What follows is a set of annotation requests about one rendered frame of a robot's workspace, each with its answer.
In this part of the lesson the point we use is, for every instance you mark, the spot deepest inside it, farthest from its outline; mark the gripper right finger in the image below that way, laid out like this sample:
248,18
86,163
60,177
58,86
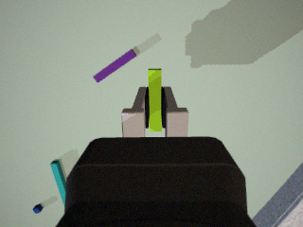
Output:
174,119

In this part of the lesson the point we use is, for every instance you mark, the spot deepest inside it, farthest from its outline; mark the lime green rod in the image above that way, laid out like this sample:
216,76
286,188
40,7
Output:
155,86

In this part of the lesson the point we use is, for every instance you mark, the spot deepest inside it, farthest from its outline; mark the small blue cube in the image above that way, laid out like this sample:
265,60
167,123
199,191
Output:
38,208

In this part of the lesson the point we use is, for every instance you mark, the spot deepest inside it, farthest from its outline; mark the purple rod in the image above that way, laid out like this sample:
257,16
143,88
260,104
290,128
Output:
114,66

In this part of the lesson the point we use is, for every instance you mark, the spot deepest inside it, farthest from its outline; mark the turquoise rod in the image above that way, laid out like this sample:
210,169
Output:
60,180

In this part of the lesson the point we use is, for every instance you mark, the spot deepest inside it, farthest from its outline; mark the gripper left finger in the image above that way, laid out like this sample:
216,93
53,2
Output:
136,119

